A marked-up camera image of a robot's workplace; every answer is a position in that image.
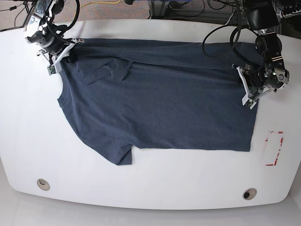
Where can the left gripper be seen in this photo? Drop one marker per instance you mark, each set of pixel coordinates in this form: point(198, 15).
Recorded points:
point(255, 80)

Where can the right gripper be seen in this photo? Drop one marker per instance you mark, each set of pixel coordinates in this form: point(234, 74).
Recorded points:
point(54, 46)

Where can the dark blue t-shirt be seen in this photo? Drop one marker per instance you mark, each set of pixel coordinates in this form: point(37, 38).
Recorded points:
point(154, 94)

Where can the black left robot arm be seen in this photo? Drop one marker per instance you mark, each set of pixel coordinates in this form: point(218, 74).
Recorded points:
point(262, 19)

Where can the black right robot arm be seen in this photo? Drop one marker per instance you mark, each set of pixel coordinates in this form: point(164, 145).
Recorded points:
point(41, 29)

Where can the black tripod leg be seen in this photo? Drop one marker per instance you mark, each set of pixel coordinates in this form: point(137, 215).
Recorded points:
point(29, 6)

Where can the white power strip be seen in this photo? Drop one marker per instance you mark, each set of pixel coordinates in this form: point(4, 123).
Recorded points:
point(290, 11)

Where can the red tape rectangle marking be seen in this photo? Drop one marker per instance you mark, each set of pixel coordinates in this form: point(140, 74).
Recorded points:
point(272, 148)

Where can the aluminium frame stand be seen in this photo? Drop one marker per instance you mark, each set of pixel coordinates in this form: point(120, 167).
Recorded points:
point(157, 8)

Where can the right table cable grommet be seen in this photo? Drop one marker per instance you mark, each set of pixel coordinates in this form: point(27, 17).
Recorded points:
point(249, 194)

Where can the table cable grommet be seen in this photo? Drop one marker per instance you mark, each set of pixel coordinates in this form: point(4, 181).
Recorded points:
point(43, 184)
point(249, 194)

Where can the left table cable grommet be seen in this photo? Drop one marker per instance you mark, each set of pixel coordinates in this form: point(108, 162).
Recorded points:
point(43, 184)

